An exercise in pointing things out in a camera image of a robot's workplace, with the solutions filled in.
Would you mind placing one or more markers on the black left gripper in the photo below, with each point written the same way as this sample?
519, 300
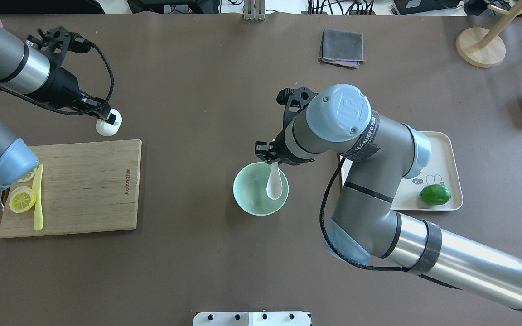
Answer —
63, 88

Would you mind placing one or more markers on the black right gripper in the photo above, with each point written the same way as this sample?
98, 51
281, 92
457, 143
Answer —
283, 151

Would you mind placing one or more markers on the white steamed bun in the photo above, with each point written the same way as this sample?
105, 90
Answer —
107, 129

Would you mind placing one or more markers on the white ceramic spoon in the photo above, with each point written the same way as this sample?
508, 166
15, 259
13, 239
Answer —
274, 186

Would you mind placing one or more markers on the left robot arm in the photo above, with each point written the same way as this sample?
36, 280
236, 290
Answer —
32, 70

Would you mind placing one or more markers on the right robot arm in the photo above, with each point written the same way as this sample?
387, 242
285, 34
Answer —
365, 231

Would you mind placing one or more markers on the mint green bowl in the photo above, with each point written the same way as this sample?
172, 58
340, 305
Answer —
249, 190

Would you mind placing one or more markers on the bamboo cutting board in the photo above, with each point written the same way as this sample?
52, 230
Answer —
86, 187

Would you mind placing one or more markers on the yellow plastic knife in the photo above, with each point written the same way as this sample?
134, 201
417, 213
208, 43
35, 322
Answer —
38, 222

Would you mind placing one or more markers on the single lemon slice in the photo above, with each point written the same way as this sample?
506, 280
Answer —
22, 199

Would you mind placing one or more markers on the grey folded cloth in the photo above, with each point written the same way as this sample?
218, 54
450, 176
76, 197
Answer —
342, 48

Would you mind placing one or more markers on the green lime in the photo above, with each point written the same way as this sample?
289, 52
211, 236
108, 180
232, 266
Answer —
435, 195

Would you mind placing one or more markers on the cream rabbit tray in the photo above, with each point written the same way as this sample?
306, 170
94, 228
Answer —
441, 169

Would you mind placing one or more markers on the wooden mug tree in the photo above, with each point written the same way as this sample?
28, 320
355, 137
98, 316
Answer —
483, 47

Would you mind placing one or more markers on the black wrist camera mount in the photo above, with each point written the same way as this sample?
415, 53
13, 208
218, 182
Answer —
295, 100

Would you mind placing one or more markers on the aluminium frame post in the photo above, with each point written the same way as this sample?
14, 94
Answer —
254, 10

